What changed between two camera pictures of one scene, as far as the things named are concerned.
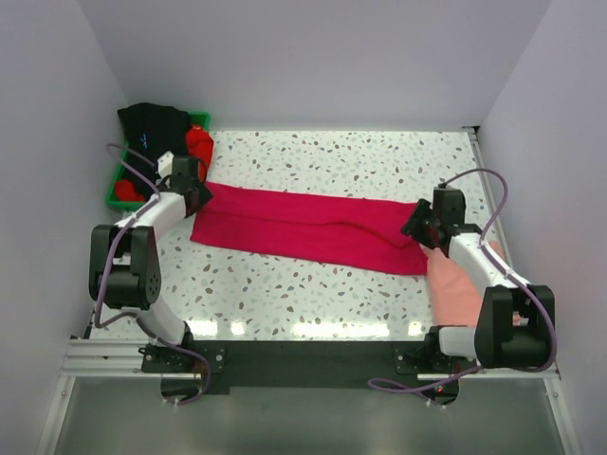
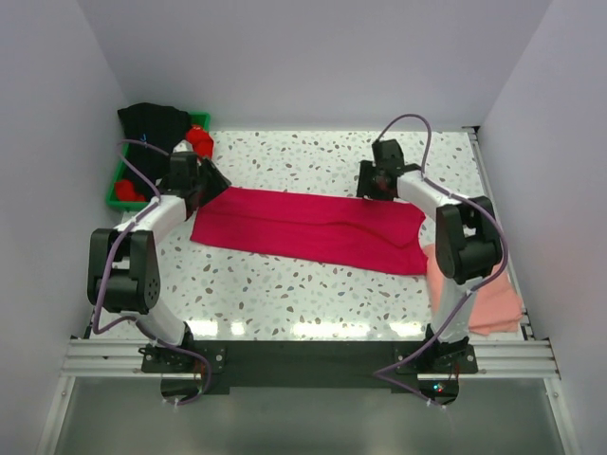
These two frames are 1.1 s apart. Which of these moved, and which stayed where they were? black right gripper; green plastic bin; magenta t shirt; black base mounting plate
Moved: black right gripper
Stayed: green plastic bin; black base mounting plate; magenta t shirt
